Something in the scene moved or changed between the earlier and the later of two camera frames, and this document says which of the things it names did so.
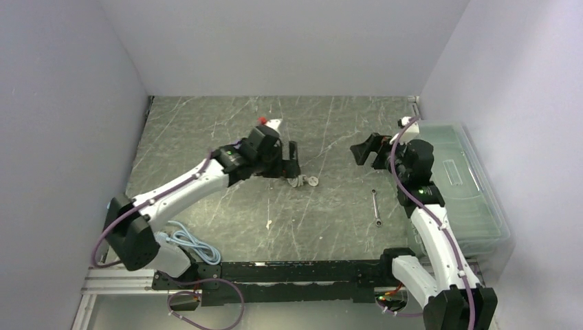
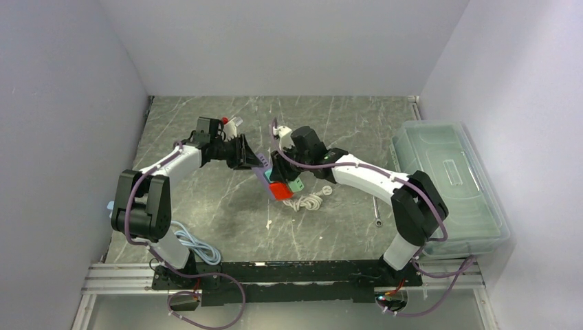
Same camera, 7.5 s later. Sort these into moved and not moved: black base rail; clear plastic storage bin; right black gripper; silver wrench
Moved: right black gripper
Not moved: silver wrench; clear plastic storage bin; black base rail
